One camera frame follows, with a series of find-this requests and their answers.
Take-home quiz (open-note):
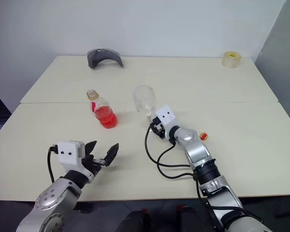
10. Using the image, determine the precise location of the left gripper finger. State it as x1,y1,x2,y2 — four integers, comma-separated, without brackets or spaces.
84,140,98,159
105,143,119,167

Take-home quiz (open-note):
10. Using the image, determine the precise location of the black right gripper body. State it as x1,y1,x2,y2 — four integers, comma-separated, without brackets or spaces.
156,125,165,140

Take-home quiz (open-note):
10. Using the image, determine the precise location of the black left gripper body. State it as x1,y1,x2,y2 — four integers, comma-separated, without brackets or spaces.
83,154,107,178

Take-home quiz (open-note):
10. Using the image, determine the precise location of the clear wine glass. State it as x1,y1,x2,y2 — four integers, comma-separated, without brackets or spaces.
133,85,158,131

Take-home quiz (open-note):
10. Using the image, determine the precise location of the bottle with red liquid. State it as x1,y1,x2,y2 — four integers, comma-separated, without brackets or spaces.
86,89,118,129

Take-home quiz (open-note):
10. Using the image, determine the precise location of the dark rounded shape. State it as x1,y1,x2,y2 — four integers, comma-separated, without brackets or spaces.
178,205,208,232
117,209,152,232

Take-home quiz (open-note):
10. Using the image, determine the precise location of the grey curved plastic piece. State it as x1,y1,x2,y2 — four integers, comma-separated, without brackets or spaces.
87,48,125,70

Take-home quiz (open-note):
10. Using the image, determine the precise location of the clear tape roll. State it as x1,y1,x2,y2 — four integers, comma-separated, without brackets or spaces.
221,51,243,70

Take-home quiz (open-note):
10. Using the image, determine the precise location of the grey partition panel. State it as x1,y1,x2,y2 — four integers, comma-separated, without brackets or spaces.
255,21,290,135

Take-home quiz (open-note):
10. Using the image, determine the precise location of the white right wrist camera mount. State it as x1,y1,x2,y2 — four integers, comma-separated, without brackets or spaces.
155,104,176,141

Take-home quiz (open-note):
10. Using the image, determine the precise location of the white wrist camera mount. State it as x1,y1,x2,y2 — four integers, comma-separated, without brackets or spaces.
58,140,95,182
155,104,176,141

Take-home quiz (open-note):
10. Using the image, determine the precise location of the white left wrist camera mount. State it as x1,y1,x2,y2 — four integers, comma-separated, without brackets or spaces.
58,140,95,182

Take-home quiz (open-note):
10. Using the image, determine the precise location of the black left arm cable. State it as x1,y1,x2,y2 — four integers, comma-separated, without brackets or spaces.
47,144,60,184

